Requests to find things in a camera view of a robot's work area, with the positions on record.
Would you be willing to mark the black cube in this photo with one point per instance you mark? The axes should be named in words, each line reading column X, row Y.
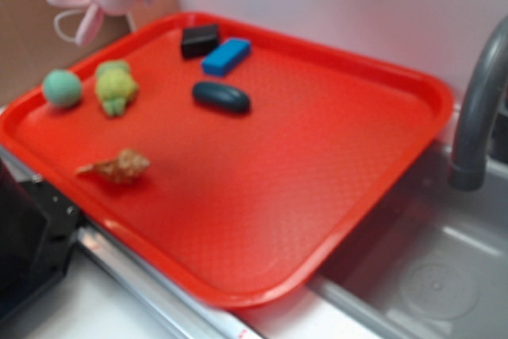
column 199, row 40

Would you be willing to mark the blue rectangular block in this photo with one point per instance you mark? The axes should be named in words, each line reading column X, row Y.
column 226, row 57

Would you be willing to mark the green fuzzy toy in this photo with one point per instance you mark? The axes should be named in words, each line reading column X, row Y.
column 115, row 87

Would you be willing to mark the dark green oval stone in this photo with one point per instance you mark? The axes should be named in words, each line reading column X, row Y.
column 220, row 96

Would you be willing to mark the green foam ball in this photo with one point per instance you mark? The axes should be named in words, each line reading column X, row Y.
column 62, row 88

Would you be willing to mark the orange spiral seashell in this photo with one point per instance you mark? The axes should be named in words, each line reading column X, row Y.
column 126, row 167

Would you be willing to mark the red plastic tray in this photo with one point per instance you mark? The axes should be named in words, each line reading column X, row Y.
column 238, row 210

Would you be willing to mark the grey toy faucet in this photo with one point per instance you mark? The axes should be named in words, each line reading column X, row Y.
column 479, row 110

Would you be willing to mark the grey toy sink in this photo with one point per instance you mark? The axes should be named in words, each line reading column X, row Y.
column 428, row 261

